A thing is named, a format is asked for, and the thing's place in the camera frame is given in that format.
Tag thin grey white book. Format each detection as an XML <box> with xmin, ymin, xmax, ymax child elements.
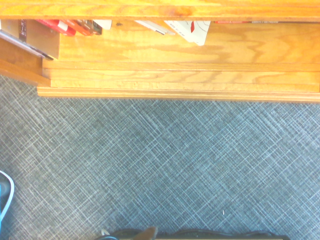
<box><xmin>134</xmin><ymin>20</ymin><xmax>177</xmax><ymax>36</ymax></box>

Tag white book red marks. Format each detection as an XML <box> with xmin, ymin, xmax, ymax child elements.
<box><xmin>163</xmin><ymin>20</ymin><xmax>212</xmax><ymax>47</ymax></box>

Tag small white book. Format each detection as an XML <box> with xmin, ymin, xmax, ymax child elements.
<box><xmin>92</xmin><ymin>19</ymin><xmax>113</xmax><ymax>31</ymax></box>

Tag dark orange spine book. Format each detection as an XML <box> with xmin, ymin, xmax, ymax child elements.
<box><xmin>62</xmin><ymin>19</ymin><xmax>104</xmax><ymax>36</ymax></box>

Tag flat dark green book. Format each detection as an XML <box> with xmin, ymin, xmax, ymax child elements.
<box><xmin>214</xmin><ymin>20</ymin><xmax>280</xmax><ymax>25</ymax></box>

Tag large brown grey book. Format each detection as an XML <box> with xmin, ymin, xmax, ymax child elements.
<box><xmin>0</xmin><ymin>19</ymin><xmax>61</xmax><ymax>61</ymax></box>

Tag wooden bookshelf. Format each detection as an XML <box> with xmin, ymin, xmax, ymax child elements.
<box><xmin>0</xmin><ymin>0</ymin><xmax>320</xmax><ymax>104</ymax></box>

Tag rustic brown wooden table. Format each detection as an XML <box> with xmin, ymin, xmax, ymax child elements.
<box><xmin>109</xmin><ymin>226</ymin><xmax>290</xmax><ymax>240</ymax></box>

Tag blue cloth covered furniture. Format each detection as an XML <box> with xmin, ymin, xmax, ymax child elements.
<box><xmin>0</xmin><ymin>169</ymin><xmax>16</xmax><ymax>224</ymax></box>

